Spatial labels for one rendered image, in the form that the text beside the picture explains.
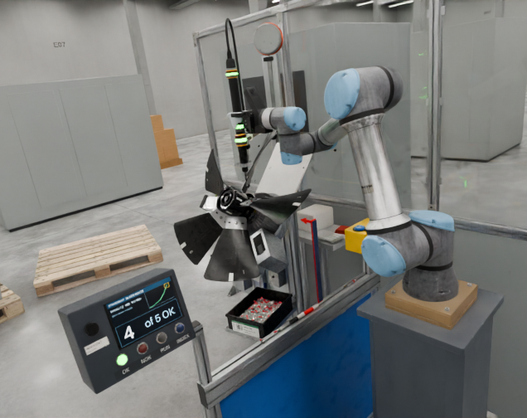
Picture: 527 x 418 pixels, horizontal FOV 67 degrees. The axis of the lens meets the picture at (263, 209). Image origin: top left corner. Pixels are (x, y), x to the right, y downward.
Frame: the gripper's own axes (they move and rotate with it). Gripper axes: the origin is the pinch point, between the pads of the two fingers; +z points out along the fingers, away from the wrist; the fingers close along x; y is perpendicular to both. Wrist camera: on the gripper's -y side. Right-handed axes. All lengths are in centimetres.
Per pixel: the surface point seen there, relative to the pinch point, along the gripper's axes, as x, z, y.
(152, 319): -67, -45, 39
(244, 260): -13, -11, 56
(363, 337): 23, -40, 99
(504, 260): 70, -78, 70
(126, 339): -74, -46, 41
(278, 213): -3.6, -23.7, 36.4
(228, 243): -14, -3, 50
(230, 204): -6.8, 1.1, 36.0
